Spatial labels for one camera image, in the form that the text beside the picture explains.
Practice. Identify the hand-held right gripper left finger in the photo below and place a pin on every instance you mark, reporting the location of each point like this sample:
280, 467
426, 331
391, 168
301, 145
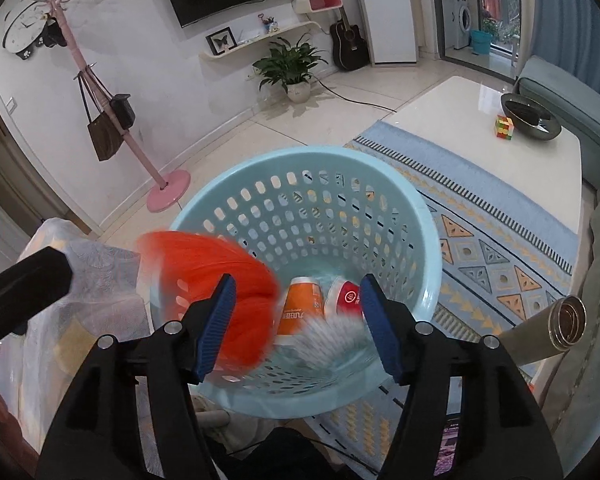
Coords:
214, 330

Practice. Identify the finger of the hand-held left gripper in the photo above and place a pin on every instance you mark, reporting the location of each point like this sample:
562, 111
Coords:
30, 285

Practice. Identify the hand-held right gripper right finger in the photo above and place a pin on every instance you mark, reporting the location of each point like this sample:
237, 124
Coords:
381, 330

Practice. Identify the grey white fluffy item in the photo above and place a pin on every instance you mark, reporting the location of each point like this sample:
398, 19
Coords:
330, 340

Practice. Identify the orange feathery cloth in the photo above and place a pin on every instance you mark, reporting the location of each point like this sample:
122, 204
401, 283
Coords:
180, 260

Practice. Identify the light blue plastic basket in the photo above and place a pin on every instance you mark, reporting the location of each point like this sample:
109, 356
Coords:
300, 180

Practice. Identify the black shoulder bag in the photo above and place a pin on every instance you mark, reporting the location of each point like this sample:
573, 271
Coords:
122, 110

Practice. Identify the red and white cup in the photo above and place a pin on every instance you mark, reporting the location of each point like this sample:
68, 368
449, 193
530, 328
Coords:
347, 295

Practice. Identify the fan pattern tablecloth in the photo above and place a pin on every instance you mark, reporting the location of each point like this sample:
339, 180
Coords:
95, 270

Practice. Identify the orange paper cup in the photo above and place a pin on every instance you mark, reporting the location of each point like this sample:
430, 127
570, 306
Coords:
300, 310

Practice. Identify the patterned blue rug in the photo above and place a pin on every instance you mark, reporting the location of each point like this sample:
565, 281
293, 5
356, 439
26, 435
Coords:
480, 260

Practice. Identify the pink coat rack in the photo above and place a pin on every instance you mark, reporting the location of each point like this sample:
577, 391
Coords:
170, 195

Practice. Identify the beige tube with metal rim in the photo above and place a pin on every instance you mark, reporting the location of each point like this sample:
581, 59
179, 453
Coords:
535, 335

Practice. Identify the brown tote bag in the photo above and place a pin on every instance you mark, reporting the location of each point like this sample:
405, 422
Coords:
102, 135

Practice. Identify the white coffee table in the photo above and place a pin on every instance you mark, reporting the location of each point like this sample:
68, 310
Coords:
460, 160

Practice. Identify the colourful puzzle cube toy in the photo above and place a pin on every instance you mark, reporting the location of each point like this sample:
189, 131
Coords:
504, 126

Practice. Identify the dark metal bowl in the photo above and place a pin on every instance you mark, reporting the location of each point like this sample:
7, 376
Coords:
530, 130

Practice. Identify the black hat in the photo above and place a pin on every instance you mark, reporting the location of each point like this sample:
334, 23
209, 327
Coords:
54, 32

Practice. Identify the potted green plant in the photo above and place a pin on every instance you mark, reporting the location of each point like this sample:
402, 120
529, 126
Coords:
290, 65

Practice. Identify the black acoustic guitar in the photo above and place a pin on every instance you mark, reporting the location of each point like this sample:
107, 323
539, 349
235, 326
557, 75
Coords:
349, 45

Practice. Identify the framed butterfly picture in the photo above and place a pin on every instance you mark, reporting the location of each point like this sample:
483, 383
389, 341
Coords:
221, 41

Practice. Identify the teal sofa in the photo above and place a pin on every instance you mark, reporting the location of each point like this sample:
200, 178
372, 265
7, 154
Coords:
575, 105

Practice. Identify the blue bucket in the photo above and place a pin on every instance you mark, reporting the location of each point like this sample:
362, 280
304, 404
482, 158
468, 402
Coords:
481, 42

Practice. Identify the small shelf figurine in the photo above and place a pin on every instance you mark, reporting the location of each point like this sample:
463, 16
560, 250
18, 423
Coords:
268, 24

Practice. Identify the white washing machine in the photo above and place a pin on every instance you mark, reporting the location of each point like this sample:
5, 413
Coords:
460, 22

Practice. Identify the white standing air conditioner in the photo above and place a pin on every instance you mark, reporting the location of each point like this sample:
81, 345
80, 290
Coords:
385, 10

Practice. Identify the balcony potted plant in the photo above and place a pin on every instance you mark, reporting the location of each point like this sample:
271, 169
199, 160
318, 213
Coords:
491, 29

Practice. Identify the white light switch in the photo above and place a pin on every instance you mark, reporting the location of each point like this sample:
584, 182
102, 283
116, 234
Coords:
11, 105

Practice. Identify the panda wall clock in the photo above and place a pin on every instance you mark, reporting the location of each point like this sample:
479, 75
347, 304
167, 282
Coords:
22, 25

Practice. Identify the cream curved wall shelf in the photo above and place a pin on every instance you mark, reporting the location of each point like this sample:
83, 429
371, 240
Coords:
280, 32

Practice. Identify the white and red wall box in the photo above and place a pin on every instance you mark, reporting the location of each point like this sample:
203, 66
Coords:
320, 2

